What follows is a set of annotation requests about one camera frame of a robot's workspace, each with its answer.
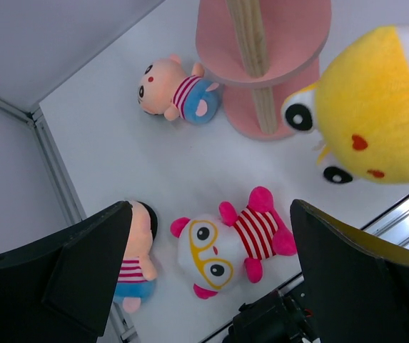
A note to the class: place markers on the pink wooden three-tier shelf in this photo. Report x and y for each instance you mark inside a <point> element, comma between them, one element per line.
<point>262,52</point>

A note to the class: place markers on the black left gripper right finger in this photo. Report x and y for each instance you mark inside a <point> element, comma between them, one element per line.
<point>358,284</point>

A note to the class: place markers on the boy plush blue pants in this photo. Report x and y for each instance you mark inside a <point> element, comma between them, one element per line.
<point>166,89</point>

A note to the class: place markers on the boy plush black hair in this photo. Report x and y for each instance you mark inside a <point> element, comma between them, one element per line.
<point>137,277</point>

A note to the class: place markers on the pink white panda plush glasses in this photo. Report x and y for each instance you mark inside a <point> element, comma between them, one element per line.
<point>216,251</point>

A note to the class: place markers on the black camera device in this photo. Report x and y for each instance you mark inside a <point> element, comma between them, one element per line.
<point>272,318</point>

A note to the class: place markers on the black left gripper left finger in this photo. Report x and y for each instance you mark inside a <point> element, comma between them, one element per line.
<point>60,288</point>

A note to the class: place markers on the yellow plush toy big eyes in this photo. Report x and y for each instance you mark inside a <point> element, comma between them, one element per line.
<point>360,107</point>

